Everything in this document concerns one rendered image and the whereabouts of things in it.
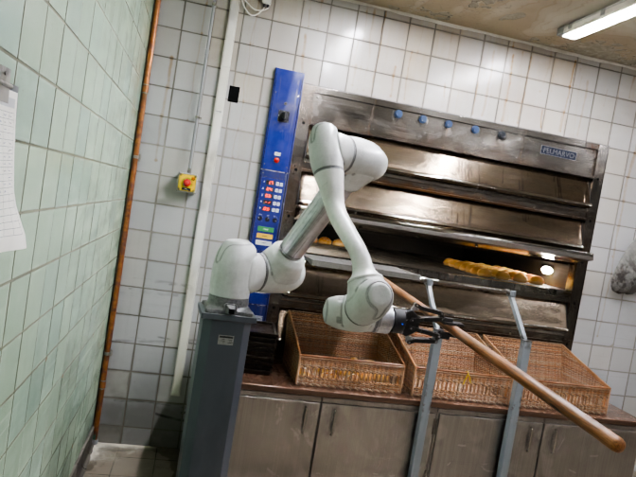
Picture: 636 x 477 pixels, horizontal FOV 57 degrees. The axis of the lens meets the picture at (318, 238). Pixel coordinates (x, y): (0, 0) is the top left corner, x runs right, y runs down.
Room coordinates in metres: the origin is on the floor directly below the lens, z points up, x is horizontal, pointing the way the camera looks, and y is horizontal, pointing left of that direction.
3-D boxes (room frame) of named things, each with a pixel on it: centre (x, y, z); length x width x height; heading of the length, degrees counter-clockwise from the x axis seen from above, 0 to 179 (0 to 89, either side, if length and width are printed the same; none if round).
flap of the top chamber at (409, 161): (3.47, -0.73, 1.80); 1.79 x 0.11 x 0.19; 102
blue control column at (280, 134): (4.16, 0.49, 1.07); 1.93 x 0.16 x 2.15; 12
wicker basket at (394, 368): (3.09, -0.22, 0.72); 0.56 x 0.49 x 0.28; 103
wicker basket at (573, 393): (3.33, -1.39, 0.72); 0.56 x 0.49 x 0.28; 103
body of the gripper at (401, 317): (1.80, -0.31, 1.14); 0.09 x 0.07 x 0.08; 102
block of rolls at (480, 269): (4.02, -1.21, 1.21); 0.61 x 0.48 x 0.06; 12
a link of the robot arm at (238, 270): (2.25, 0.29, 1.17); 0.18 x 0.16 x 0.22; 130
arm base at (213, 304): (2.22, 0.30, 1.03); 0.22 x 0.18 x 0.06; 16
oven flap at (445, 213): (3.47, -0.73, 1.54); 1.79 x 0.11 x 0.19; 102
